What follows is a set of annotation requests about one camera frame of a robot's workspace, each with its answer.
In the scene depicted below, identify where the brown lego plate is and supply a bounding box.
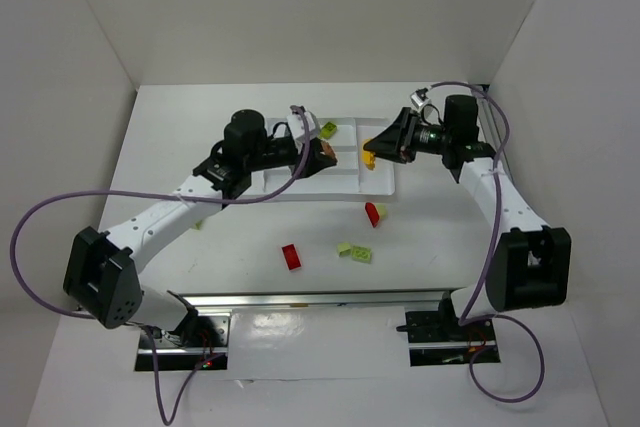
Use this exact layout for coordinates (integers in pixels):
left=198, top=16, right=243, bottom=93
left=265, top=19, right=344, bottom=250
left=322, top=142, right=337, bottom=161

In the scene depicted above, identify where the orange lego piece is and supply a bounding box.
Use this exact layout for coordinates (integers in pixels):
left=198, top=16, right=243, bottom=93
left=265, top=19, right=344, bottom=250
left=362, top=151, right=376, bottom=171

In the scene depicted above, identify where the red rectangular lego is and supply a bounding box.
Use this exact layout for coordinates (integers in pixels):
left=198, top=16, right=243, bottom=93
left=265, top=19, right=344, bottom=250
left=281, top=244, right=302, bottom=271

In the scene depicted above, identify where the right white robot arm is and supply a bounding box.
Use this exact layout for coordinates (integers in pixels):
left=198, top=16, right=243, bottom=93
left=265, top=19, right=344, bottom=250
left=363, top=89, right=572, bottom=330

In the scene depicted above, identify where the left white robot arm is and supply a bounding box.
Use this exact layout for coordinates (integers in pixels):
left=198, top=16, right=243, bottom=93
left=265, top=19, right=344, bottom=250
left=63, top=106, right=337, bottom=344

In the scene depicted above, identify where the green lego in tray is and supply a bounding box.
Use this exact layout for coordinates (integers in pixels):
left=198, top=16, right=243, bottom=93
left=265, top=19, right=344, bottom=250
left=320, top=122, right=337, bottom=139

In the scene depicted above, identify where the white compartment tray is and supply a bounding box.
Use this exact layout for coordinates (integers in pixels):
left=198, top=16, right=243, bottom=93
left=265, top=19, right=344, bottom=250
left=239, top=116, right=396, bottom=203

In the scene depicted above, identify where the pale green lego pair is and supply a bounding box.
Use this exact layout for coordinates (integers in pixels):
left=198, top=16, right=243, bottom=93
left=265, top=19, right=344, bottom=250
left=336, top=242, right=373, bottom=264

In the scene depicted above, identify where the aluminium rail right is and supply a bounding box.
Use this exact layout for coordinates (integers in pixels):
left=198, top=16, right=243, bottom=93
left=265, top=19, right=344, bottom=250
left=469, top=82, right=551, bottom=301

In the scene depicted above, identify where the aluminium rail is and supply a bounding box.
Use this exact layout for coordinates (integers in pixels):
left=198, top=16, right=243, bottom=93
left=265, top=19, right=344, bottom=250
left=469, top=82, right=551, bottom=301
left=79, top=286, right=551, bottom=312

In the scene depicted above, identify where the aluminium rail front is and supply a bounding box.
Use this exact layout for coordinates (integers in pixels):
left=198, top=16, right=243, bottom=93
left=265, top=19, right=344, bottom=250
left=79, top=286, right=551, bottom=312

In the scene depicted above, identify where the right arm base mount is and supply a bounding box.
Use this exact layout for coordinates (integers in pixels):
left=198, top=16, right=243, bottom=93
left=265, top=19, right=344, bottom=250
left=396, top=299, right=501, bottom=367

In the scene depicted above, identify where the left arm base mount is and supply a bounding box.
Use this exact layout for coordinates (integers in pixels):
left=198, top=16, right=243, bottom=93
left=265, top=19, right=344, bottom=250
left=134, top=311, right=231, bottom=372

